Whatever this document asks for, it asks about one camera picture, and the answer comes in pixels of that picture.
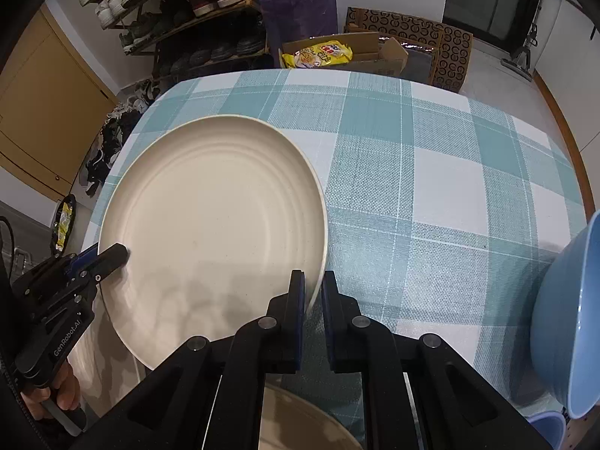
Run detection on beige plate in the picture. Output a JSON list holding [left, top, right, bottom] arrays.
[[97, 115, 328, 371], [255, 381, 365, 450]]

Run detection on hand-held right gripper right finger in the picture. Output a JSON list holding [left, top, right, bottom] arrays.
[[321, 270, 551, 450]]

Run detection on person's left hand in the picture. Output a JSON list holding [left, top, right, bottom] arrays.
[[21, 361, 84, 427]]

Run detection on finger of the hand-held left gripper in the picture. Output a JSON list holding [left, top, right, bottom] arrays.
[[66, 249, 100, 278], [91, 243, 131, 283]]

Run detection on black yellow racket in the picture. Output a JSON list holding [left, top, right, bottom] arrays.
[[48, 193, 78, 258]]

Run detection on white floor cabinet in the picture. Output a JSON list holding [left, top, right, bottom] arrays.
[[534, 0, 600, 160]]

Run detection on patterned flat cardboard box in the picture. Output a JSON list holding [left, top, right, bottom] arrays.
[[344, 7, 474, 93]]

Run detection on yellow snack packet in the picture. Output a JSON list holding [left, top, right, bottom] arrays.
[[280, 40, 352, 70]]

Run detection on black framed glass door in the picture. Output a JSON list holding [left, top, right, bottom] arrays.
[[443, 0, 547, 48]]

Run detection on open cardboard box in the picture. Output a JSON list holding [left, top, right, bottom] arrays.
[[280, 32, 410, 77]]

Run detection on grey stick vacuum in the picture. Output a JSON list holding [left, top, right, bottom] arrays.
[[501, 23, 540, 80]]

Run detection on purple plastic bag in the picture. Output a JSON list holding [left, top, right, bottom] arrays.
[[258, 0, 339, 50]]

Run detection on yellow wooden door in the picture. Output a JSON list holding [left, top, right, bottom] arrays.
[[0, 7, 118, 198]]

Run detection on light blue bowl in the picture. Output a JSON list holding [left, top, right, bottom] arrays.
[[529, 211, 600, 420]]

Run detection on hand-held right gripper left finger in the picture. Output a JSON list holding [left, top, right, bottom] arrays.
[[96, 269, 308, 450]]

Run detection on pile of shoes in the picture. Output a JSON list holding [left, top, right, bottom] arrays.
[[77, 79, 162, 198]]

